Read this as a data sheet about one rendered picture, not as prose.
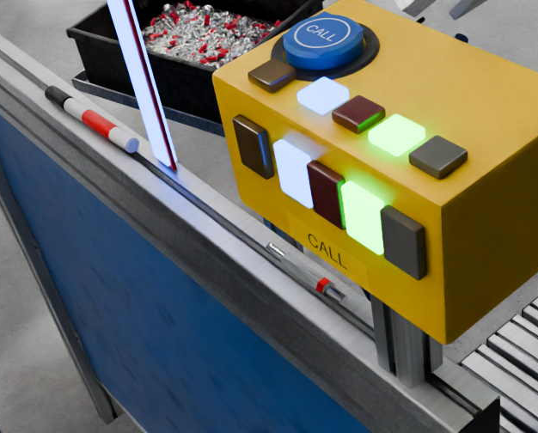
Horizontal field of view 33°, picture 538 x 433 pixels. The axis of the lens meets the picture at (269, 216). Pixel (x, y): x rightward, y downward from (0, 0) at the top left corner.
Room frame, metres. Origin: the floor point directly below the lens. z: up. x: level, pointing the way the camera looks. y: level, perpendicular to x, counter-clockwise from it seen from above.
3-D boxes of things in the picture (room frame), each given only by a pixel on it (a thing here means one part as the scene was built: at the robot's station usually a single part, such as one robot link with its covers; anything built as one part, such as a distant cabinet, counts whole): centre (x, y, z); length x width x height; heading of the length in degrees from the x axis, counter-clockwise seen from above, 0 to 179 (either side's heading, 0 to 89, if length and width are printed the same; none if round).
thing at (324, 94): (0.35, -0.04, 1.08); 0.02 x 0.02 x 0.01; 31
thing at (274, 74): (0.37, -0.02, 1.08); 0.02 x 0.02 x 0.01; 31
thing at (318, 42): (0.39, -0.04, 1.08); 0.04 x 0.04 x 0.02
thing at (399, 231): (0.28, -0.05, 1.04); 0.02 x 0.01 x 0.03; 31
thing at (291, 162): (0.34, -0.02, 1.04); 0.02 x 0.01 x 0.03; 31
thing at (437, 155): (0.29, -0.07, 1.08); 0.02 x 0.02 x 0.01; 31
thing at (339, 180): (0.32, -0.03, 1.04); 0.02 x 0.01 x 0.03; 31
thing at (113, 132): (0.70, 0.14, 0.87); 0.14 x 0.01 x 0.01; 34
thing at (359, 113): (0.33, -0.05, 1.08); 0.02 x 0.02 x 0.01; 31
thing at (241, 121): (0.36, 0.00, 1.04); 0.02 x 0.01 x 0.03; 31
